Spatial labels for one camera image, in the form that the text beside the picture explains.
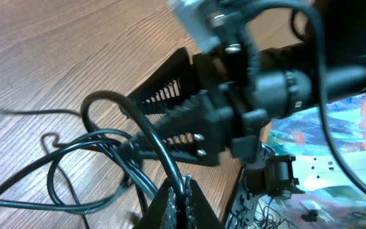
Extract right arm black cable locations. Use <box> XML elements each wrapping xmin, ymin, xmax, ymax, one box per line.
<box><xmin>243</xmin><ymin>0</ymin><xmax>366</xmax><ymax>209</ymax></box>

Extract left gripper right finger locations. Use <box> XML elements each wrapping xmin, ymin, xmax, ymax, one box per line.
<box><xmin>184</xmin><ymin>174</ymin><xmax>224</xmax><ymax>229</ymax></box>

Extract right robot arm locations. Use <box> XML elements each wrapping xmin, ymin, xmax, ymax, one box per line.
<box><xmin>129</xmin><ymin>1</ymin><xmax>366</xmax><ymax>166</ymax></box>

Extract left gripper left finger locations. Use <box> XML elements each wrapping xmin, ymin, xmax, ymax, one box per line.
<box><xmin>133</xmin><ymin>179</ymin><xmax>179</xmax><ymax>229</ymax></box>

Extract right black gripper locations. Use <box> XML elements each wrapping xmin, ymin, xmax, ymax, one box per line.
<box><xmin>127</xmin><ymin>12</ymin><xmax>266</xmax><ymax>167</ymax></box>

